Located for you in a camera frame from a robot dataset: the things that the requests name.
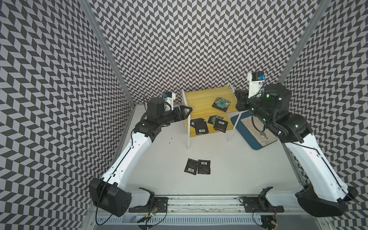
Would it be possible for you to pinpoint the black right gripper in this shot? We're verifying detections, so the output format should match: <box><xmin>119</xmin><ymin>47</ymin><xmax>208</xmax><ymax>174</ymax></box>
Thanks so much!
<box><xmin>234</xmin><ymin>89</ymin><xmax>274</xmax><ymax>125</ymax></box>

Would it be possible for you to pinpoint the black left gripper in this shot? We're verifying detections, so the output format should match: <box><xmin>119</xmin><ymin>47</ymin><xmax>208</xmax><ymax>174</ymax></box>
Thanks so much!
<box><xmin>158</xmin><ymin>104</ymin><xmax>192</xmax><ymax>126</ymax></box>

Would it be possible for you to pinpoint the green label tea bag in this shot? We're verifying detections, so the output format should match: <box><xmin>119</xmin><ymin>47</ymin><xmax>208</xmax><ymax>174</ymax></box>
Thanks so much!
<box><xmin>212</xmin><ymin>97</ymin><xmax>231</xmax><ymax>112</ymax></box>

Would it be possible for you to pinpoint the black tea bag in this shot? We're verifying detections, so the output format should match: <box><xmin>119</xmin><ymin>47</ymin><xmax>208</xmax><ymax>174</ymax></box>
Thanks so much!
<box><xmin>184</xmin><ymin>158</ymin><xmax>198</xmax><ymax>175</ymax></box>
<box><xmin>214</xmin><ymin>118</ymin><xmax>228</xmax><ymax>133</ymax></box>
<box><xmin>197</xmin><ymin>160</ymin><xmax>211</xmax><ymax>174</ymax></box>
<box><xmin>195</xmin><ymin>122</ymin><xmax>209</xmax><ymax>135</ymax></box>
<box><xmin>190</xmin><ymin>118</ymin><xmax>205</xmax><ymax>128</ymax></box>

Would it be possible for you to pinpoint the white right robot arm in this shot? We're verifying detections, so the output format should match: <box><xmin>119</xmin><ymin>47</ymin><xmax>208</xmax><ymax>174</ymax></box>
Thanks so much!
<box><xmin>235</xmin><ymin>83</ymin><xmax>358</xmax><ymax>217</ymax></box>

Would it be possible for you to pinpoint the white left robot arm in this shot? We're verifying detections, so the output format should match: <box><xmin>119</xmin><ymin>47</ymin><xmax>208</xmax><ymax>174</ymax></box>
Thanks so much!
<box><xmin>89</xmin><ymin>97</ymin><xmax>193</xmax><ymax>217</ymax></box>

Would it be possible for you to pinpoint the green tea bag lower back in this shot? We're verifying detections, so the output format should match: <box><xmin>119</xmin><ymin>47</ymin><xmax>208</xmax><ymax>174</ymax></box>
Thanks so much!
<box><xmin>208</xmin><ymin>115</ymin><xmax>224</xmax><ymax>125</ymax></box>

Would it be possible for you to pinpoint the blue tray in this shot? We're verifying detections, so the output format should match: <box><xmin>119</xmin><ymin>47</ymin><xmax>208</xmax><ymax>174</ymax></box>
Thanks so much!
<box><xmin>231</xmin><ymin>111</ymin><xmax>263</xmax><ymax>150</ymax></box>

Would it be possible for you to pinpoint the beige cloth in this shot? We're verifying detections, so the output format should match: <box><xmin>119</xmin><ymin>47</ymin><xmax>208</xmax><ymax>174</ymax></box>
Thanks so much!
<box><xmin>241</xmin><ymin>117</ymin><xmax>278</xmax><ymax>147</ymax></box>

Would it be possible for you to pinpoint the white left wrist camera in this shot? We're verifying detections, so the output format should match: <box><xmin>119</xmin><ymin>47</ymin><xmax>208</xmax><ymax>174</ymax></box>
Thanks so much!
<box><xmin>163</xmin><ymin>92</ymin><xmax>176</xmax><ymax>111</ymax></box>

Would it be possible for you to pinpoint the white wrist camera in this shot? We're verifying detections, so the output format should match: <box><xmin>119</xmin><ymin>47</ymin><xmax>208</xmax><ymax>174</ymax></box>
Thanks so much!
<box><xmin>163</xmin><ymin>92</ymin><xmax>176</xmax><ymax>111</ymax></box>
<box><xmin>247</xmin><ymin>71</ymin><xmax>265</xmax><ymax>99</ymax></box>

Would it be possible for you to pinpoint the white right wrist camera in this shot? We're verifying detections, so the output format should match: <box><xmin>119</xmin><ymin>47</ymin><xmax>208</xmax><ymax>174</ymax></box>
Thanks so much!
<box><xmin>247</xmin><ymin>71</ymin><xmax>265</xmax><ymax>99</ymax></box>

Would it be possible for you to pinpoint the wooden shelf white frame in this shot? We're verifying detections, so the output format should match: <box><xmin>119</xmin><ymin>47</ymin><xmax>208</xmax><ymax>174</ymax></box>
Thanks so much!
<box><xmin>181</xmin><ymin>84</ymin><xmax>238</xmax><ymax>149</ymax></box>

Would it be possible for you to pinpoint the pink handled metal spoon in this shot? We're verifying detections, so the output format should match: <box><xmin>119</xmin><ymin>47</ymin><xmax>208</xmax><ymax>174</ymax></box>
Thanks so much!
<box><xmin>247</xmin><ymin>120</ymin><xmax>268</xmax><ymax>140</ymax></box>

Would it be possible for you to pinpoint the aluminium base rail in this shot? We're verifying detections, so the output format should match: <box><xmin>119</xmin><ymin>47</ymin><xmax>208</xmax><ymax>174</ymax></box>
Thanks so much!
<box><xmin>80</xmin><ymin>195</ymin><xmax>334</xmax><ymax>230</ymax></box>

